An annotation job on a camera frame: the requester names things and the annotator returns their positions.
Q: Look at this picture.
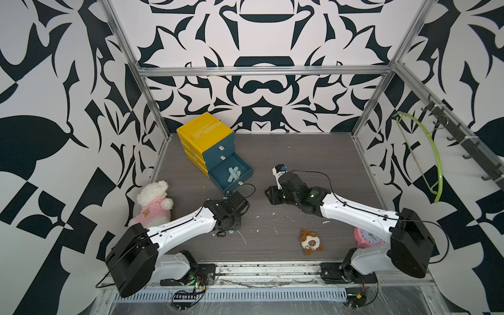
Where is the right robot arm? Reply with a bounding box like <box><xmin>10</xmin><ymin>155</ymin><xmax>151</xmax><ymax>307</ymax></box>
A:
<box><xmin>265</xmin><ymin>164</ymin><xmax>435</xmax><ymax>283</ymax></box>

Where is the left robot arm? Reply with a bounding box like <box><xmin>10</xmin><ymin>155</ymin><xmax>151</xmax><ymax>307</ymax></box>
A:
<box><xmin>105</xmin><ymin>192</ymin><xmax>250</xmax><ymax>298</ymax></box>

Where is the yellow drawer cabinet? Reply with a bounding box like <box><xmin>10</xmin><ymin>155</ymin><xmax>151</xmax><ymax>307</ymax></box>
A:
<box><xmin>177</xmin><ymin>113</ymin><xmax>233</xmax><ymax>177</ymax></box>

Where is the brown white plush puppy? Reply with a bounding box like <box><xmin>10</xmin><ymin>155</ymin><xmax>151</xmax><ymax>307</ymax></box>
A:
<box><xmin>300</xmin><ymin>229</ymin><xmax>324</xmax><ymax>256</ymax></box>

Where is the white teddy bear pink shirt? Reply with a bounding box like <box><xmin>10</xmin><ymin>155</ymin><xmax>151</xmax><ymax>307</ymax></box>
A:
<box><xmin>128</xmin><ymin>181</ymin><xmax>174</xmax><ymax>228</ymax></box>

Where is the pink alarm clock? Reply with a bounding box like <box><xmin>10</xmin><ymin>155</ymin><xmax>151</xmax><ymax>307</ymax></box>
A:
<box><xmin>354</xmin><ymin>228</ymin><xmax>384</xmax><ymax>248</ymax></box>

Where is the black hook rack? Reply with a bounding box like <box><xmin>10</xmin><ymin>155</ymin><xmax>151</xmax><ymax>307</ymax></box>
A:
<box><xmin>420</xmin><ymin>94</ymin><xmax>503</xmax><ymax>190</ymax></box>

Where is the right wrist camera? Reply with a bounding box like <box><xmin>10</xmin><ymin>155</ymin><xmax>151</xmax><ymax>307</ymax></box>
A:
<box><xmin>272</xmin><ymin>164</ymin><xmax>287</xmax><ymax>190</ymax></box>

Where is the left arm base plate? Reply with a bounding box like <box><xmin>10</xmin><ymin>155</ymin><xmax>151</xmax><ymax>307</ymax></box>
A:
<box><xmin>160</xmin><ymin>264</ymin><xmax>217</xmax><ymax>286</ymax></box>

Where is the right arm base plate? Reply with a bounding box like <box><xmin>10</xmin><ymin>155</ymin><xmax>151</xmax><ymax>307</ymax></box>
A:
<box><xmin>320</xmin><ymin>262</ymin><xmax>378</xmax><ymax>284</ymax></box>

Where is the green bow on wall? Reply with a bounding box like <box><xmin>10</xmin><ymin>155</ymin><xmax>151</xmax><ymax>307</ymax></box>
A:
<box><xmin>393</xmin><ymin>112</ymin><xmax>444</xmax><ymax>203</ymax></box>

